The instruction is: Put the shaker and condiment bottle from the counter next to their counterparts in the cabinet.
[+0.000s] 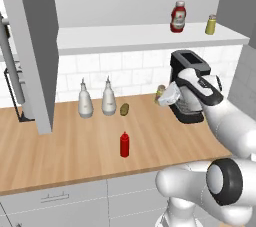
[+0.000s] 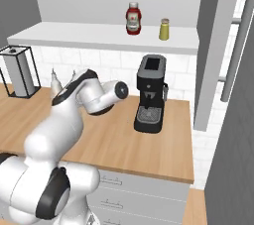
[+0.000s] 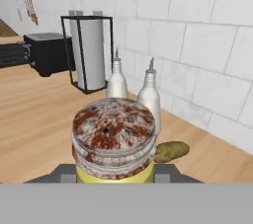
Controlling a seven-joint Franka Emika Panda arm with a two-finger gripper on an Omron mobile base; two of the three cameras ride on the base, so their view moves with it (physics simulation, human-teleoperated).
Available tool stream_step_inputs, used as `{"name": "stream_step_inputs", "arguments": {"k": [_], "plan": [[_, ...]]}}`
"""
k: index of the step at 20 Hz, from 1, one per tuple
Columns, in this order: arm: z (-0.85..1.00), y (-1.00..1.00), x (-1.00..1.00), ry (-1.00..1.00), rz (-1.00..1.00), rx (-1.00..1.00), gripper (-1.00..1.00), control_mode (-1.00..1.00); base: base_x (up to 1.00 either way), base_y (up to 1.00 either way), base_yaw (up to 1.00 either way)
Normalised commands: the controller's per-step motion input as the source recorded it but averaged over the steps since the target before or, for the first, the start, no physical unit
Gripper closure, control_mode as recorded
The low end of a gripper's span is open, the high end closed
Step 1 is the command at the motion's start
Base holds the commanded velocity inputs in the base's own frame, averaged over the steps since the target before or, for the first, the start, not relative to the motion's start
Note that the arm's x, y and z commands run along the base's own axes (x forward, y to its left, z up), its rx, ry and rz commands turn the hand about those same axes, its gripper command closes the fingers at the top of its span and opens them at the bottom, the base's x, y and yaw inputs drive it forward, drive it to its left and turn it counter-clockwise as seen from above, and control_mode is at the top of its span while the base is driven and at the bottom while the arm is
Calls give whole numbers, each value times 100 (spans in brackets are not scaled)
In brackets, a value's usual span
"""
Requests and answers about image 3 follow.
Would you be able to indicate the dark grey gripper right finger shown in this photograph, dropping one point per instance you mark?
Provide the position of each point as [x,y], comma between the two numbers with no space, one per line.
[163,173]

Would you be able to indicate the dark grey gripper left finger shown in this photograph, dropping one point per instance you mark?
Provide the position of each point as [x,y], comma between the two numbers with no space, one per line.
[67,173]

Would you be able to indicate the yellow shaker with rusty lid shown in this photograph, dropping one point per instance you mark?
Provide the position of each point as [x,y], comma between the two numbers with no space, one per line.
[113,139]

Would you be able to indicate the white condiment bottle with spout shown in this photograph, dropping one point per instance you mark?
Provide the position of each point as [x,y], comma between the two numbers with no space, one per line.
[116,85]
[150,94]

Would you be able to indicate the brown potato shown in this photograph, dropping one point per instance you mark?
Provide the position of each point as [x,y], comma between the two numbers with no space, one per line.
[171,151]

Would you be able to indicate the white paper towel roll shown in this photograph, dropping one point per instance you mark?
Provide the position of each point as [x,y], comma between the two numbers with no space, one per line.
[94,53]

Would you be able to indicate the black toaster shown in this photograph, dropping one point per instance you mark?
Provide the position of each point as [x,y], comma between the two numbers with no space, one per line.
[49,52]

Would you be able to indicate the black hob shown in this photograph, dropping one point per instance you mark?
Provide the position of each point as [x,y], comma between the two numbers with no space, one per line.
[13,55]

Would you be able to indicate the brown wooden board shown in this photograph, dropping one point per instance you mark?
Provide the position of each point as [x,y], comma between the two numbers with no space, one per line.
[8,34]

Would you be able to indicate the brown hanging lattice trivet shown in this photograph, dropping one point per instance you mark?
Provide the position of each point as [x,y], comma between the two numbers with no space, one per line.
[30,6]

